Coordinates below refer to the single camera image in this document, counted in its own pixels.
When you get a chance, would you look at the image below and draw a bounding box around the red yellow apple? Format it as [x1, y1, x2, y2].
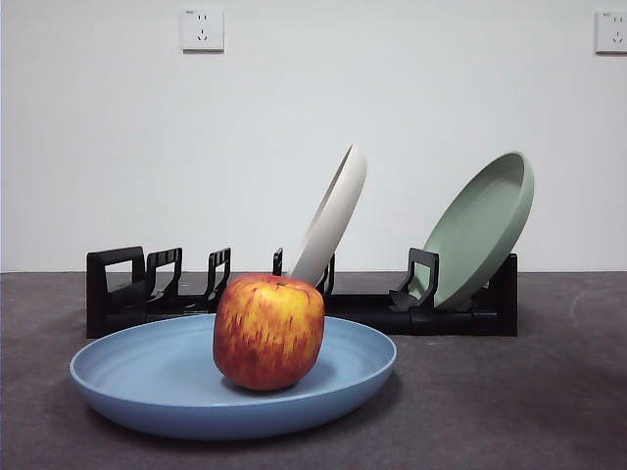
[212, 273, 326, 392]

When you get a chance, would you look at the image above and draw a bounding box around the blue plate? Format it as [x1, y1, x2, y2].
[69, 313, 398, 441]

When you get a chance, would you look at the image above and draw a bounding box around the beige plate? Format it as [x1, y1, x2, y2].
[286, 143, 368, 289]

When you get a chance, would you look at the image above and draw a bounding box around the black plate rack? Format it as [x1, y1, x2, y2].
[85, 246, 519, 339]

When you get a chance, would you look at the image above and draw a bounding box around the green plate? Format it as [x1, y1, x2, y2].
[420, 151, 536, 311]

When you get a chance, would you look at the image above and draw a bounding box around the white wall socket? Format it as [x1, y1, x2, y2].
[181, 7, 226, 54]
[594, 10, 627, 56]

